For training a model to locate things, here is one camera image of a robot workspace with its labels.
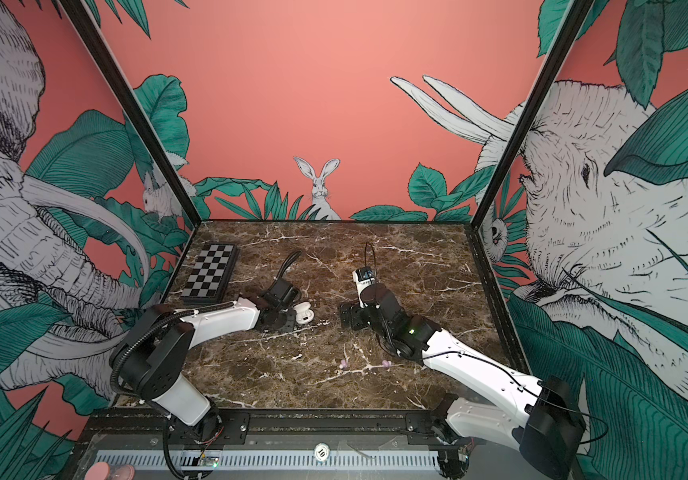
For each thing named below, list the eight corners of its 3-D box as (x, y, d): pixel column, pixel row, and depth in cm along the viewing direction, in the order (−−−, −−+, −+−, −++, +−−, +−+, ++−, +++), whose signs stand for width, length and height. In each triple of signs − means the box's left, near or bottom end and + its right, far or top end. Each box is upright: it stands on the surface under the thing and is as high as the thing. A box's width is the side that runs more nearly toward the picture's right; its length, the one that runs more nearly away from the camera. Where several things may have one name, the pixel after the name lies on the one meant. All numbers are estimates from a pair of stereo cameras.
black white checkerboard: (185, 305, 99) (179, 298, 95) (207, 250, 114) (203, 243, 110) (222, 305, 99) (217, 299, 95) (239, 250, 114) (236, 243, 111)
